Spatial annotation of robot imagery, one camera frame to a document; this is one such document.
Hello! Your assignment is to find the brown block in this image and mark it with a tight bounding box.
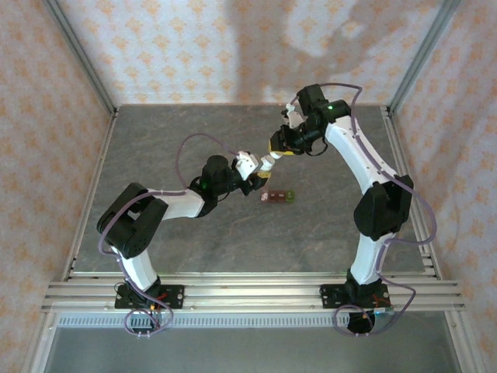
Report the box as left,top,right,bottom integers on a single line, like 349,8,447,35
260,189,298,204

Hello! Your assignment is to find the wide slotted aluminium beam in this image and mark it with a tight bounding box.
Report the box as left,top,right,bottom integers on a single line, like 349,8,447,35
41,271,466,312

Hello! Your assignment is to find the grey metal sheet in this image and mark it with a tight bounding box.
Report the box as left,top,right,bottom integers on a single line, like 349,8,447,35
38,326,467,373

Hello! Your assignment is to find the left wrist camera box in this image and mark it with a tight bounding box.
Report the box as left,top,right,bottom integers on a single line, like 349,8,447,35
231,150,262,182

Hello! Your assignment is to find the thin black cable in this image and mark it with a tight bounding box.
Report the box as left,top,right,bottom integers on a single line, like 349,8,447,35
308,135,330,157

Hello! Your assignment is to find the purple camera cable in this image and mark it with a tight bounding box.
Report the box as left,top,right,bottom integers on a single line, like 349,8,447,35
290,82,436,338
96,133,242,339

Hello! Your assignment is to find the aluminium side rail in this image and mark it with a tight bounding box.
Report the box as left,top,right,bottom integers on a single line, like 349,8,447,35
61,108,118,281
381,105,443,281

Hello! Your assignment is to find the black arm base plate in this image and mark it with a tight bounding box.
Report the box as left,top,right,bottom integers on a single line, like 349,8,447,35
320,283,391,310
114,284,186,311

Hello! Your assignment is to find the aluminium frame post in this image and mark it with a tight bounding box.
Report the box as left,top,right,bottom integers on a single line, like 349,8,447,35
41,0,118,117
388,0,463,114

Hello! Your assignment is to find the slotted grey cable duct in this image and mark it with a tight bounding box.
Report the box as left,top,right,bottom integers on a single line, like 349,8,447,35
57,313,448,329

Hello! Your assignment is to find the aluminium frame bar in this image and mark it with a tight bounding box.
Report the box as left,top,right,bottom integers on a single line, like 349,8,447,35
29,310,59,373
446,310,485,373

